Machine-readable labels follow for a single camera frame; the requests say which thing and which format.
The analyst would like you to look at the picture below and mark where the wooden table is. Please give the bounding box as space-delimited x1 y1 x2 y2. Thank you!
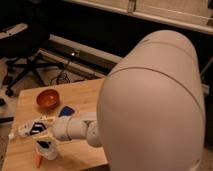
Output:
2 79 107 171

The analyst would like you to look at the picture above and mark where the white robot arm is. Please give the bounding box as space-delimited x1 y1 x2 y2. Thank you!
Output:
34 30 206 171

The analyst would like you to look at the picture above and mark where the orange red bowl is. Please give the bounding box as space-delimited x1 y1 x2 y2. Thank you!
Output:
36 89 60 109

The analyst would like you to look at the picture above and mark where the white ceramic cup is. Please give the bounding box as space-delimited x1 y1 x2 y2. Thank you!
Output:
36 139 58 160

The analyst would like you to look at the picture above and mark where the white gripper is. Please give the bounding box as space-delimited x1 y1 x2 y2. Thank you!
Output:
34 116 88 142

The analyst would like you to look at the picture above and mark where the black floor cable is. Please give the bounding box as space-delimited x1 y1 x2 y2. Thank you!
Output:
49 49 101 86

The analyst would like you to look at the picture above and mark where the blue sponge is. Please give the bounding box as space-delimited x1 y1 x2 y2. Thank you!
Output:
59 106 74 117

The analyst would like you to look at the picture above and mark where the white toy vehicle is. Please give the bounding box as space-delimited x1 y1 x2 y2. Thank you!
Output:
8 119 34 140

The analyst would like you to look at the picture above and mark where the black office chair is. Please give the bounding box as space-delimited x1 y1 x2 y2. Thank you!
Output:
0 0 63 97

